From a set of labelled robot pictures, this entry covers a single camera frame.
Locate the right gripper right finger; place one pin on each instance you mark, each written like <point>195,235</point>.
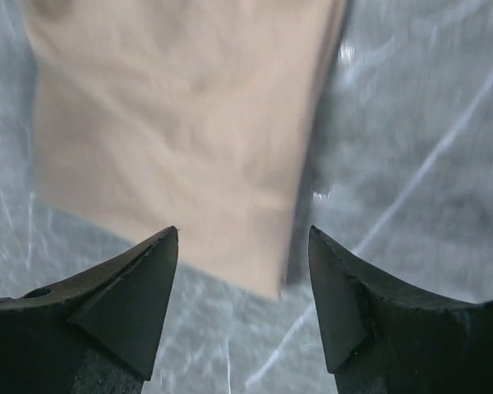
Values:
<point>381,334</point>

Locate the beige t-shirt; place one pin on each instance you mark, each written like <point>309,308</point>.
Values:
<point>192,114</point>

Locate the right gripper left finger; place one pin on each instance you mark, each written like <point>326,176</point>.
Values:
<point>95,332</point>

